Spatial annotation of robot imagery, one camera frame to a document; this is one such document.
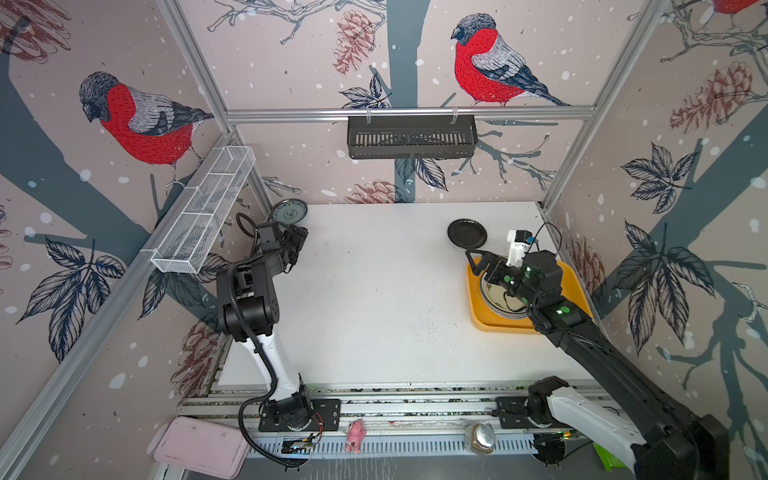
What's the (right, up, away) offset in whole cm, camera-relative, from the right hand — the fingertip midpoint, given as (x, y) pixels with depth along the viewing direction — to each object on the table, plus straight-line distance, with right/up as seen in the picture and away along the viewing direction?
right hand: (474, 257), depth 76 cm
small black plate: (+8, +6, +39) cm, 40 cm away
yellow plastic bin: (+7, -20, +13) cm, 25 cm away
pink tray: (-66, -43, -8) cm, 79 cm away
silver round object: (-3, -37, -14) cm, 40 cm away
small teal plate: (-65, +15, +46) cm, 81 cm away
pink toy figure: (-30, -42, -7) cm, 52 cm away
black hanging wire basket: (-14, +40, +28) cm, 51 cm away
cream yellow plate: (+11, -14, +12) cm, 22 cm away
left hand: (-53, +6, +24) cm, 58 cm away
